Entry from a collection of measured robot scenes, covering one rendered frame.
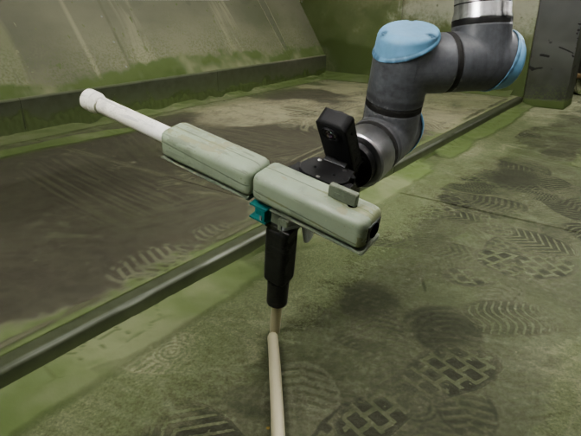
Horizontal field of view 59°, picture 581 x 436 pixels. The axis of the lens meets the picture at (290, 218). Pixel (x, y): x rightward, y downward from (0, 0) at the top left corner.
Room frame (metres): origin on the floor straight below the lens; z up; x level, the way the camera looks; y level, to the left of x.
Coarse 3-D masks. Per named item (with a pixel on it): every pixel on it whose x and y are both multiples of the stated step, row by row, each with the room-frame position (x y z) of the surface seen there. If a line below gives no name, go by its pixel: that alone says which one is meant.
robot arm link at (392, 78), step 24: (408, 24) 0.81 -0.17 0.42; (432, 24) 0.81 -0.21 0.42; (384, 48) 0.78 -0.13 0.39; (408, 48) 0.76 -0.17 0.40; (432, 48) 0.77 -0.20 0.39; (456, 48) 0.79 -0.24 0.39; (384, 72) 0.78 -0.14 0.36; (408, 72) 0.77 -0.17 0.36; (432, 72) 0.77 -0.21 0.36; (456, 72) 0.79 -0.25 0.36; (384, 96) 0.78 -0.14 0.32; (408, 96) 0.78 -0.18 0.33
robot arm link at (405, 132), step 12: (372, 120) 0.79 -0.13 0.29; (384, 120) 0.79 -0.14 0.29; (396, 120) 0.78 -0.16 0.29; (408, 120) 0.79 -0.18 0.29; (420, 120) 0.84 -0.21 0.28; (396, 132) 0.78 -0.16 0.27; (408, 132) 0.80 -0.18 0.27; (420, 132) 0.84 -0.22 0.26; (396, 144) 0.77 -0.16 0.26; (408, 144) 0.80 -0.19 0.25; (396, 156) 0.77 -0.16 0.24
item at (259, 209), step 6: (252, 204) 0.58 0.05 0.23; (258, 204) 0.58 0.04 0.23; (264, 204) 0.59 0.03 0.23; (258, 210) 0.58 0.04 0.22; (264, 210) 0.58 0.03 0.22; (252, 216) 0.59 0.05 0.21; (258, 216) 0.59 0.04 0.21; (264, 216) 0.58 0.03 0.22; (270, 216) 0.58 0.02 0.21; (264, 222) 0.58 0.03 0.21
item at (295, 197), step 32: (96, 96) 0.76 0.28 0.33; (160, 128) 0.69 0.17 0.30; (192, 128) 0.67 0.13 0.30; (192, 160) 0.63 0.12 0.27; (224, 160) 0.60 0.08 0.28; (256, 160) 0.60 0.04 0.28; (256, 192) 0.58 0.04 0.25; (288, 192) 0.55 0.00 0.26; (320, 192) 0.55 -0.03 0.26; (352, 192) 0.52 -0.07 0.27; (288, 224) 0.56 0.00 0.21; (320, 224) 0.53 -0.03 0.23; (352, 224) 0.50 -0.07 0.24; (288, 256) 0.59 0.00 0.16; (288, 288) 0.62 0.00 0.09
